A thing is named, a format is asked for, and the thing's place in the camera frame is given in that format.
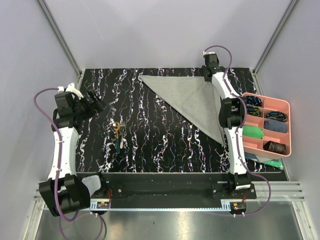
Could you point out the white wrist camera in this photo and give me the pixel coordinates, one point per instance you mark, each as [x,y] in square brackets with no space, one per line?
[71,88]
[205,53]

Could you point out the blue patterned napkin roll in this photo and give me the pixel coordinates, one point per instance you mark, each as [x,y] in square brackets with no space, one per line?
[254,101]

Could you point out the grey cloth napkin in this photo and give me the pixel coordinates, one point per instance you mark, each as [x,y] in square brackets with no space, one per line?
[195,99]

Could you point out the yellow patterned napkin roll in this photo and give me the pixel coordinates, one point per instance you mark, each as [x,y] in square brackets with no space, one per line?
[253,111]

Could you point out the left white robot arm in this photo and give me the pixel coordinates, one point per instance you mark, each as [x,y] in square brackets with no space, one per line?
[64,192]

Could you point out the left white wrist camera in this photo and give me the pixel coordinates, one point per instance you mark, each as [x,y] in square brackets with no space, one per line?
[71,88]

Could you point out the dark brown napkin roll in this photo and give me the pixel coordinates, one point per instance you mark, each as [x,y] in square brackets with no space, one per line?
[275,147]

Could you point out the stack of coloured cloths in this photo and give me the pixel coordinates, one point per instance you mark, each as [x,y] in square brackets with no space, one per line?
[277,163]

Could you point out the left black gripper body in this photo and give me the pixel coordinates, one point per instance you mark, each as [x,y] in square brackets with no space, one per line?
[85,110]

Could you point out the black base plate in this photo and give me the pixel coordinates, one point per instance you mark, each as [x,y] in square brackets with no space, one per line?
[174,191]

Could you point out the grey-blue folded napkin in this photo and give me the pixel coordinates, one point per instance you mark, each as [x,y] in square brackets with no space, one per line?
[275,126]

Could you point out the pink divided tray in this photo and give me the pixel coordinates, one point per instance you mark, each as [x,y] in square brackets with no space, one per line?
[255,146]

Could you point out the silver fork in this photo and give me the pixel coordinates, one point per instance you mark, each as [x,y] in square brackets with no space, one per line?
[122,130]

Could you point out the green napkin roll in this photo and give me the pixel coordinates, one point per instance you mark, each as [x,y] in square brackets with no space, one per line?
[252,132]

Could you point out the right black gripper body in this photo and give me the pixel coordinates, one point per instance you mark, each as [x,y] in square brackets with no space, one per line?
[204,68]

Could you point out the blue-orange patterned napkin roll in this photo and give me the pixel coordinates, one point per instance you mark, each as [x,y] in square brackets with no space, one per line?
[277,116]

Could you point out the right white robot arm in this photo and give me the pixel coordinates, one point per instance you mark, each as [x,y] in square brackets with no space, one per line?
[231,118]

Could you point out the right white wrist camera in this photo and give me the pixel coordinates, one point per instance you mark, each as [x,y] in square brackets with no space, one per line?
[205,53]

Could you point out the gold spoon green handle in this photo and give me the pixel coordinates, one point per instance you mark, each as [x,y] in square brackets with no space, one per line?
[116,126]

